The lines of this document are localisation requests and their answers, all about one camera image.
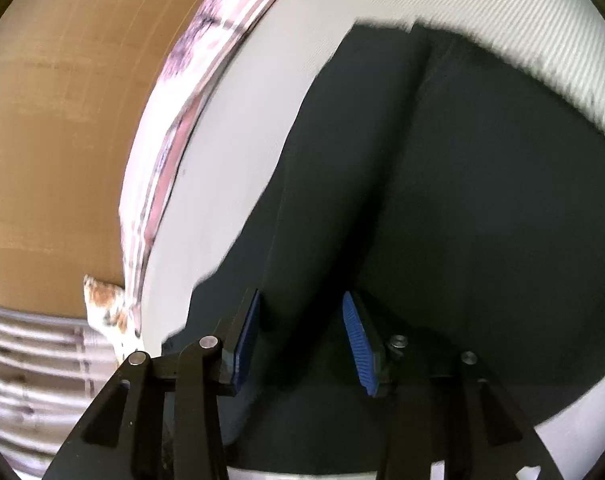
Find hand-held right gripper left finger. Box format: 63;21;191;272
42;289;263;480

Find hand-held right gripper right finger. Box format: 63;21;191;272
343;290;553;480

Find black pants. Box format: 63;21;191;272
160;17;605;473

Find orange patterned cloth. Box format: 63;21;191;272
83;274;144;363

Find pale striped cloth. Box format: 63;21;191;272
0;304;129;476

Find white textured mattress pad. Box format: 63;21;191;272
120;0;605;480

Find pink striped bedding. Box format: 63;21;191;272
120;0;279;352

